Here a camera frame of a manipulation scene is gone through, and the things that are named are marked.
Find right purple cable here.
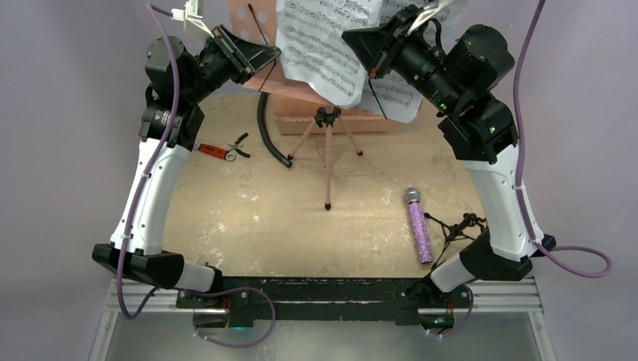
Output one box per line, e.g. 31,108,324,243
512,0,613,279

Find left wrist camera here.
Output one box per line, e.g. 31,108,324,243
170,0,213,42

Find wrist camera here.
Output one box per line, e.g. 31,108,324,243
170,0,213,42
407,0,453,35

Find sheet music page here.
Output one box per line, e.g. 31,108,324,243
275,0,382,108
359,1,468,123

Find aluminium table frame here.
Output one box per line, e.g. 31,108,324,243
88,88,557,361

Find black curved hose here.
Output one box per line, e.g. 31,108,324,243
257,92,293,169

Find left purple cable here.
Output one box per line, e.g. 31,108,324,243
116,4,181,321

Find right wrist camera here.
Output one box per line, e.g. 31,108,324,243
407,0,453,35

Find red handled adjustable wrench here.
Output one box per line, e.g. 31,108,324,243
193,143,236,162

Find black handled pliers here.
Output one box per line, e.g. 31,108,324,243
229,132,251,158

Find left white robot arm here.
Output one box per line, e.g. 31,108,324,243
92,26,281,308

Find pink plastic storage box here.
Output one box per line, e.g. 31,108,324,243
272,95,393,135

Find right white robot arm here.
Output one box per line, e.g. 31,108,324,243
342,5,557,306

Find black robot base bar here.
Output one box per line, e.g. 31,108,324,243
176,276,471,328

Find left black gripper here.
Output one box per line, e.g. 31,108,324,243
184,25,281,104

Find pink folding music stand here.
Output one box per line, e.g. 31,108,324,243
226,1,363,211

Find purple glitter microphone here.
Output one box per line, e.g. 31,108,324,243
404,187,433,264

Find black microphone tripod stand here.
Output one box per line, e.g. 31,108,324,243
424,213,488,270

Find purple cable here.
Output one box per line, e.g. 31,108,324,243
116,4,181,321
512,0,613,279

